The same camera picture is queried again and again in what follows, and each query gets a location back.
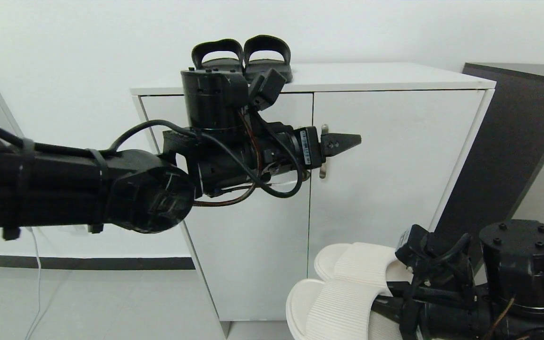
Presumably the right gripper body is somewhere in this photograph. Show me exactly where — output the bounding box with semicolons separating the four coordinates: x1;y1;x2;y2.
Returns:
371;294;443;340

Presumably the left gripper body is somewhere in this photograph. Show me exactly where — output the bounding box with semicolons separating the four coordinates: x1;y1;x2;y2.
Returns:
252;123;325;178

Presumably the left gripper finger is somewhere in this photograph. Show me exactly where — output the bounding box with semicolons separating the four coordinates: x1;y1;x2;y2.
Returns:
321;133;362;157

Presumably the white slipper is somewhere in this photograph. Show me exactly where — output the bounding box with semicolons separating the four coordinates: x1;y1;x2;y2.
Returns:
314;242;415;298
285;278;406;340

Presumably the white cabinet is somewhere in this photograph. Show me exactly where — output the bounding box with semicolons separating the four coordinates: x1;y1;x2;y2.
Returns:
130;62;497;339

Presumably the black slipper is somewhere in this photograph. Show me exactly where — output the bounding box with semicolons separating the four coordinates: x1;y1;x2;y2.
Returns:
191;39;245;74
243;34;294;84

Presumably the dark grey panel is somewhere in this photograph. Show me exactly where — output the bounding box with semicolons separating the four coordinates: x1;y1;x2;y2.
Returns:
434;62;544;271

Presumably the white cabinet door with handle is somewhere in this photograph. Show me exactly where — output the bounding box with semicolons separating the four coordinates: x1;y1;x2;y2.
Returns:
307;90;486;280

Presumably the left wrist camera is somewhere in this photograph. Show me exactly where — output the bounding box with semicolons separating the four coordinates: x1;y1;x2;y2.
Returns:
247;68;288;112

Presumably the black cable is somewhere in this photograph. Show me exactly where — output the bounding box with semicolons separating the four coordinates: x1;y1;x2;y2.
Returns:
108;119;305;199

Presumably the thin white cable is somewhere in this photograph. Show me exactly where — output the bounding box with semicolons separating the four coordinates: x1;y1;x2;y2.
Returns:
24;227;43;340

